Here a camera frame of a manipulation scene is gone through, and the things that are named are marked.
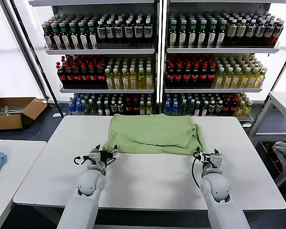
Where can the white side table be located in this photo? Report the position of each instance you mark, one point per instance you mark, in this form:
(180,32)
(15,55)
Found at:
(16,167)

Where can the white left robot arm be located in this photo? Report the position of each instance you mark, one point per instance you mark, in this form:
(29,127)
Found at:
(90,183)

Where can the blue drink bottle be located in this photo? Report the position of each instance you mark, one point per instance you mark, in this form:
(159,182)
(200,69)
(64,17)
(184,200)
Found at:
(175,109)
(73,108)
(167,109)
(80,109)

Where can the dark bottle with blue label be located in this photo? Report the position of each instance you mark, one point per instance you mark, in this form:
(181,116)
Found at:
(259,31)
(268,32)
(101,32)
(129,32)
(138,32)
(119,32)
(110,32)
(250,31)
(147,32)

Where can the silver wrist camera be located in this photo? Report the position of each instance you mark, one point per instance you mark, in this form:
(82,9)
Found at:
(215,159)
(94,155)

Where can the white-capped dark bottle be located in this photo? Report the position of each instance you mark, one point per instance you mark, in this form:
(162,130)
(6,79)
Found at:
(212,107)
(106,109)
(113,108)
(197,109)
(99,109)
(205,109)
(219,107)
(120,108)

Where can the open cardboard box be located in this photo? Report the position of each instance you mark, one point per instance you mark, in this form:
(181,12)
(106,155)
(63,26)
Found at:
(4,122)

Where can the yellow drink bottle green label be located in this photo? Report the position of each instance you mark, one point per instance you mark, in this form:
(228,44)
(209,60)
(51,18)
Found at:
(252,81)
(261,80)
(149,110)
(117,81)
(109,81)
(236,81)
(125,81)
(142,110)
(218,81)
(227,81)
(149,81)
(133,81)
(240,109)
(141,81)
(244,81)
(248,109)

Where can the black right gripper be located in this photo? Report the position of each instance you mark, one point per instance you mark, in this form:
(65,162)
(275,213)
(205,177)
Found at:
(207,160)

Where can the green-capped dark drink bottle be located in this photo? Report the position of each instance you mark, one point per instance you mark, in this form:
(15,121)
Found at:
(84,39)
(93,39)
(221,35)
(65,39)
(192,35)
(173,35)
(74,39)
(182,35)
(202,35)
(212,35)
(48,39)
(56,39)

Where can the red tea bottle white label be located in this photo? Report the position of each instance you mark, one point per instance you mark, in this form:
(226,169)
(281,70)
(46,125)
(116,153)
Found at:
(277,32)

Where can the clear plastic packaging bundle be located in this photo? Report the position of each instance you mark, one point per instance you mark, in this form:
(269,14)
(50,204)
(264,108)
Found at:
(13,110)

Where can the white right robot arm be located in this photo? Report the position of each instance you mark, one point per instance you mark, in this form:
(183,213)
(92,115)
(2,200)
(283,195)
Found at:
(214,188)

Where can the grey framed side table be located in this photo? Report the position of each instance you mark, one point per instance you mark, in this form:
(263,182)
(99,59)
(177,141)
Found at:
(283,100)

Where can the red-capped cola bottle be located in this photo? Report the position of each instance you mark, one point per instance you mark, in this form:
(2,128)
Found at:
(226,107)
(211,76)
(93,77)
(170,76)
(62,77)
(101,77)
(69,77)
(178,76)
(85,77)
(195,76)
(186,76)
(203,76)
(78,77)
(135,108)
(233,107)

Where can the dark bottle with beige label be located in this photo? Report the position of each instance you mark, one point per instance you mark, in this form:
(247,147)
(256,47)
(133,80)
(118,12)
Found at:
(241,31)
(231,31)

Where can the white metal shelf rack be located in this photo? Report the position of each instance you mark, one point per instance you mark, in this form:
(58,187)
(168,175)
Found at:
(85,10)
(205,8)

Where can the light green polo shirt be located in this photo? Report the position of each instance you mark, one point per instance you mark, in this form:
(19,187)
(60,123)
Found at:
(152,133)

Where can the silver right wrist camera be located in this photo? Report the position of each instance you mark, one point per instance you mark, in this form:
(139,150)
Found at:
(215,159)

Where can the red object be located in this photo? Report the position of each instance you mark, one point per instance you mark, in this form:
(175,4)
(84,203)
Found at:
(269,149)

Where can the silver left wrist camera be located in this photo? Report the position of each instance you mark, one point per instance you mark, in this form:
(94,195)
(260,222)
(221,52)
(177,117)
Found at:
(94,155)

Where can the small white paper scrap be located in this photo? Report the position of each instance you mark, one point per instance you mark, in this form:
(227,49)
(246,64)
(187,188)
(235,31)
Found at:
(56,115)

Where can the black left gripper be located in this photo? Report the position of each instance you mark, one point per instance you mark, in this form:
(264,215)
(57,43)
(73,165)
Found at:
(107,157)

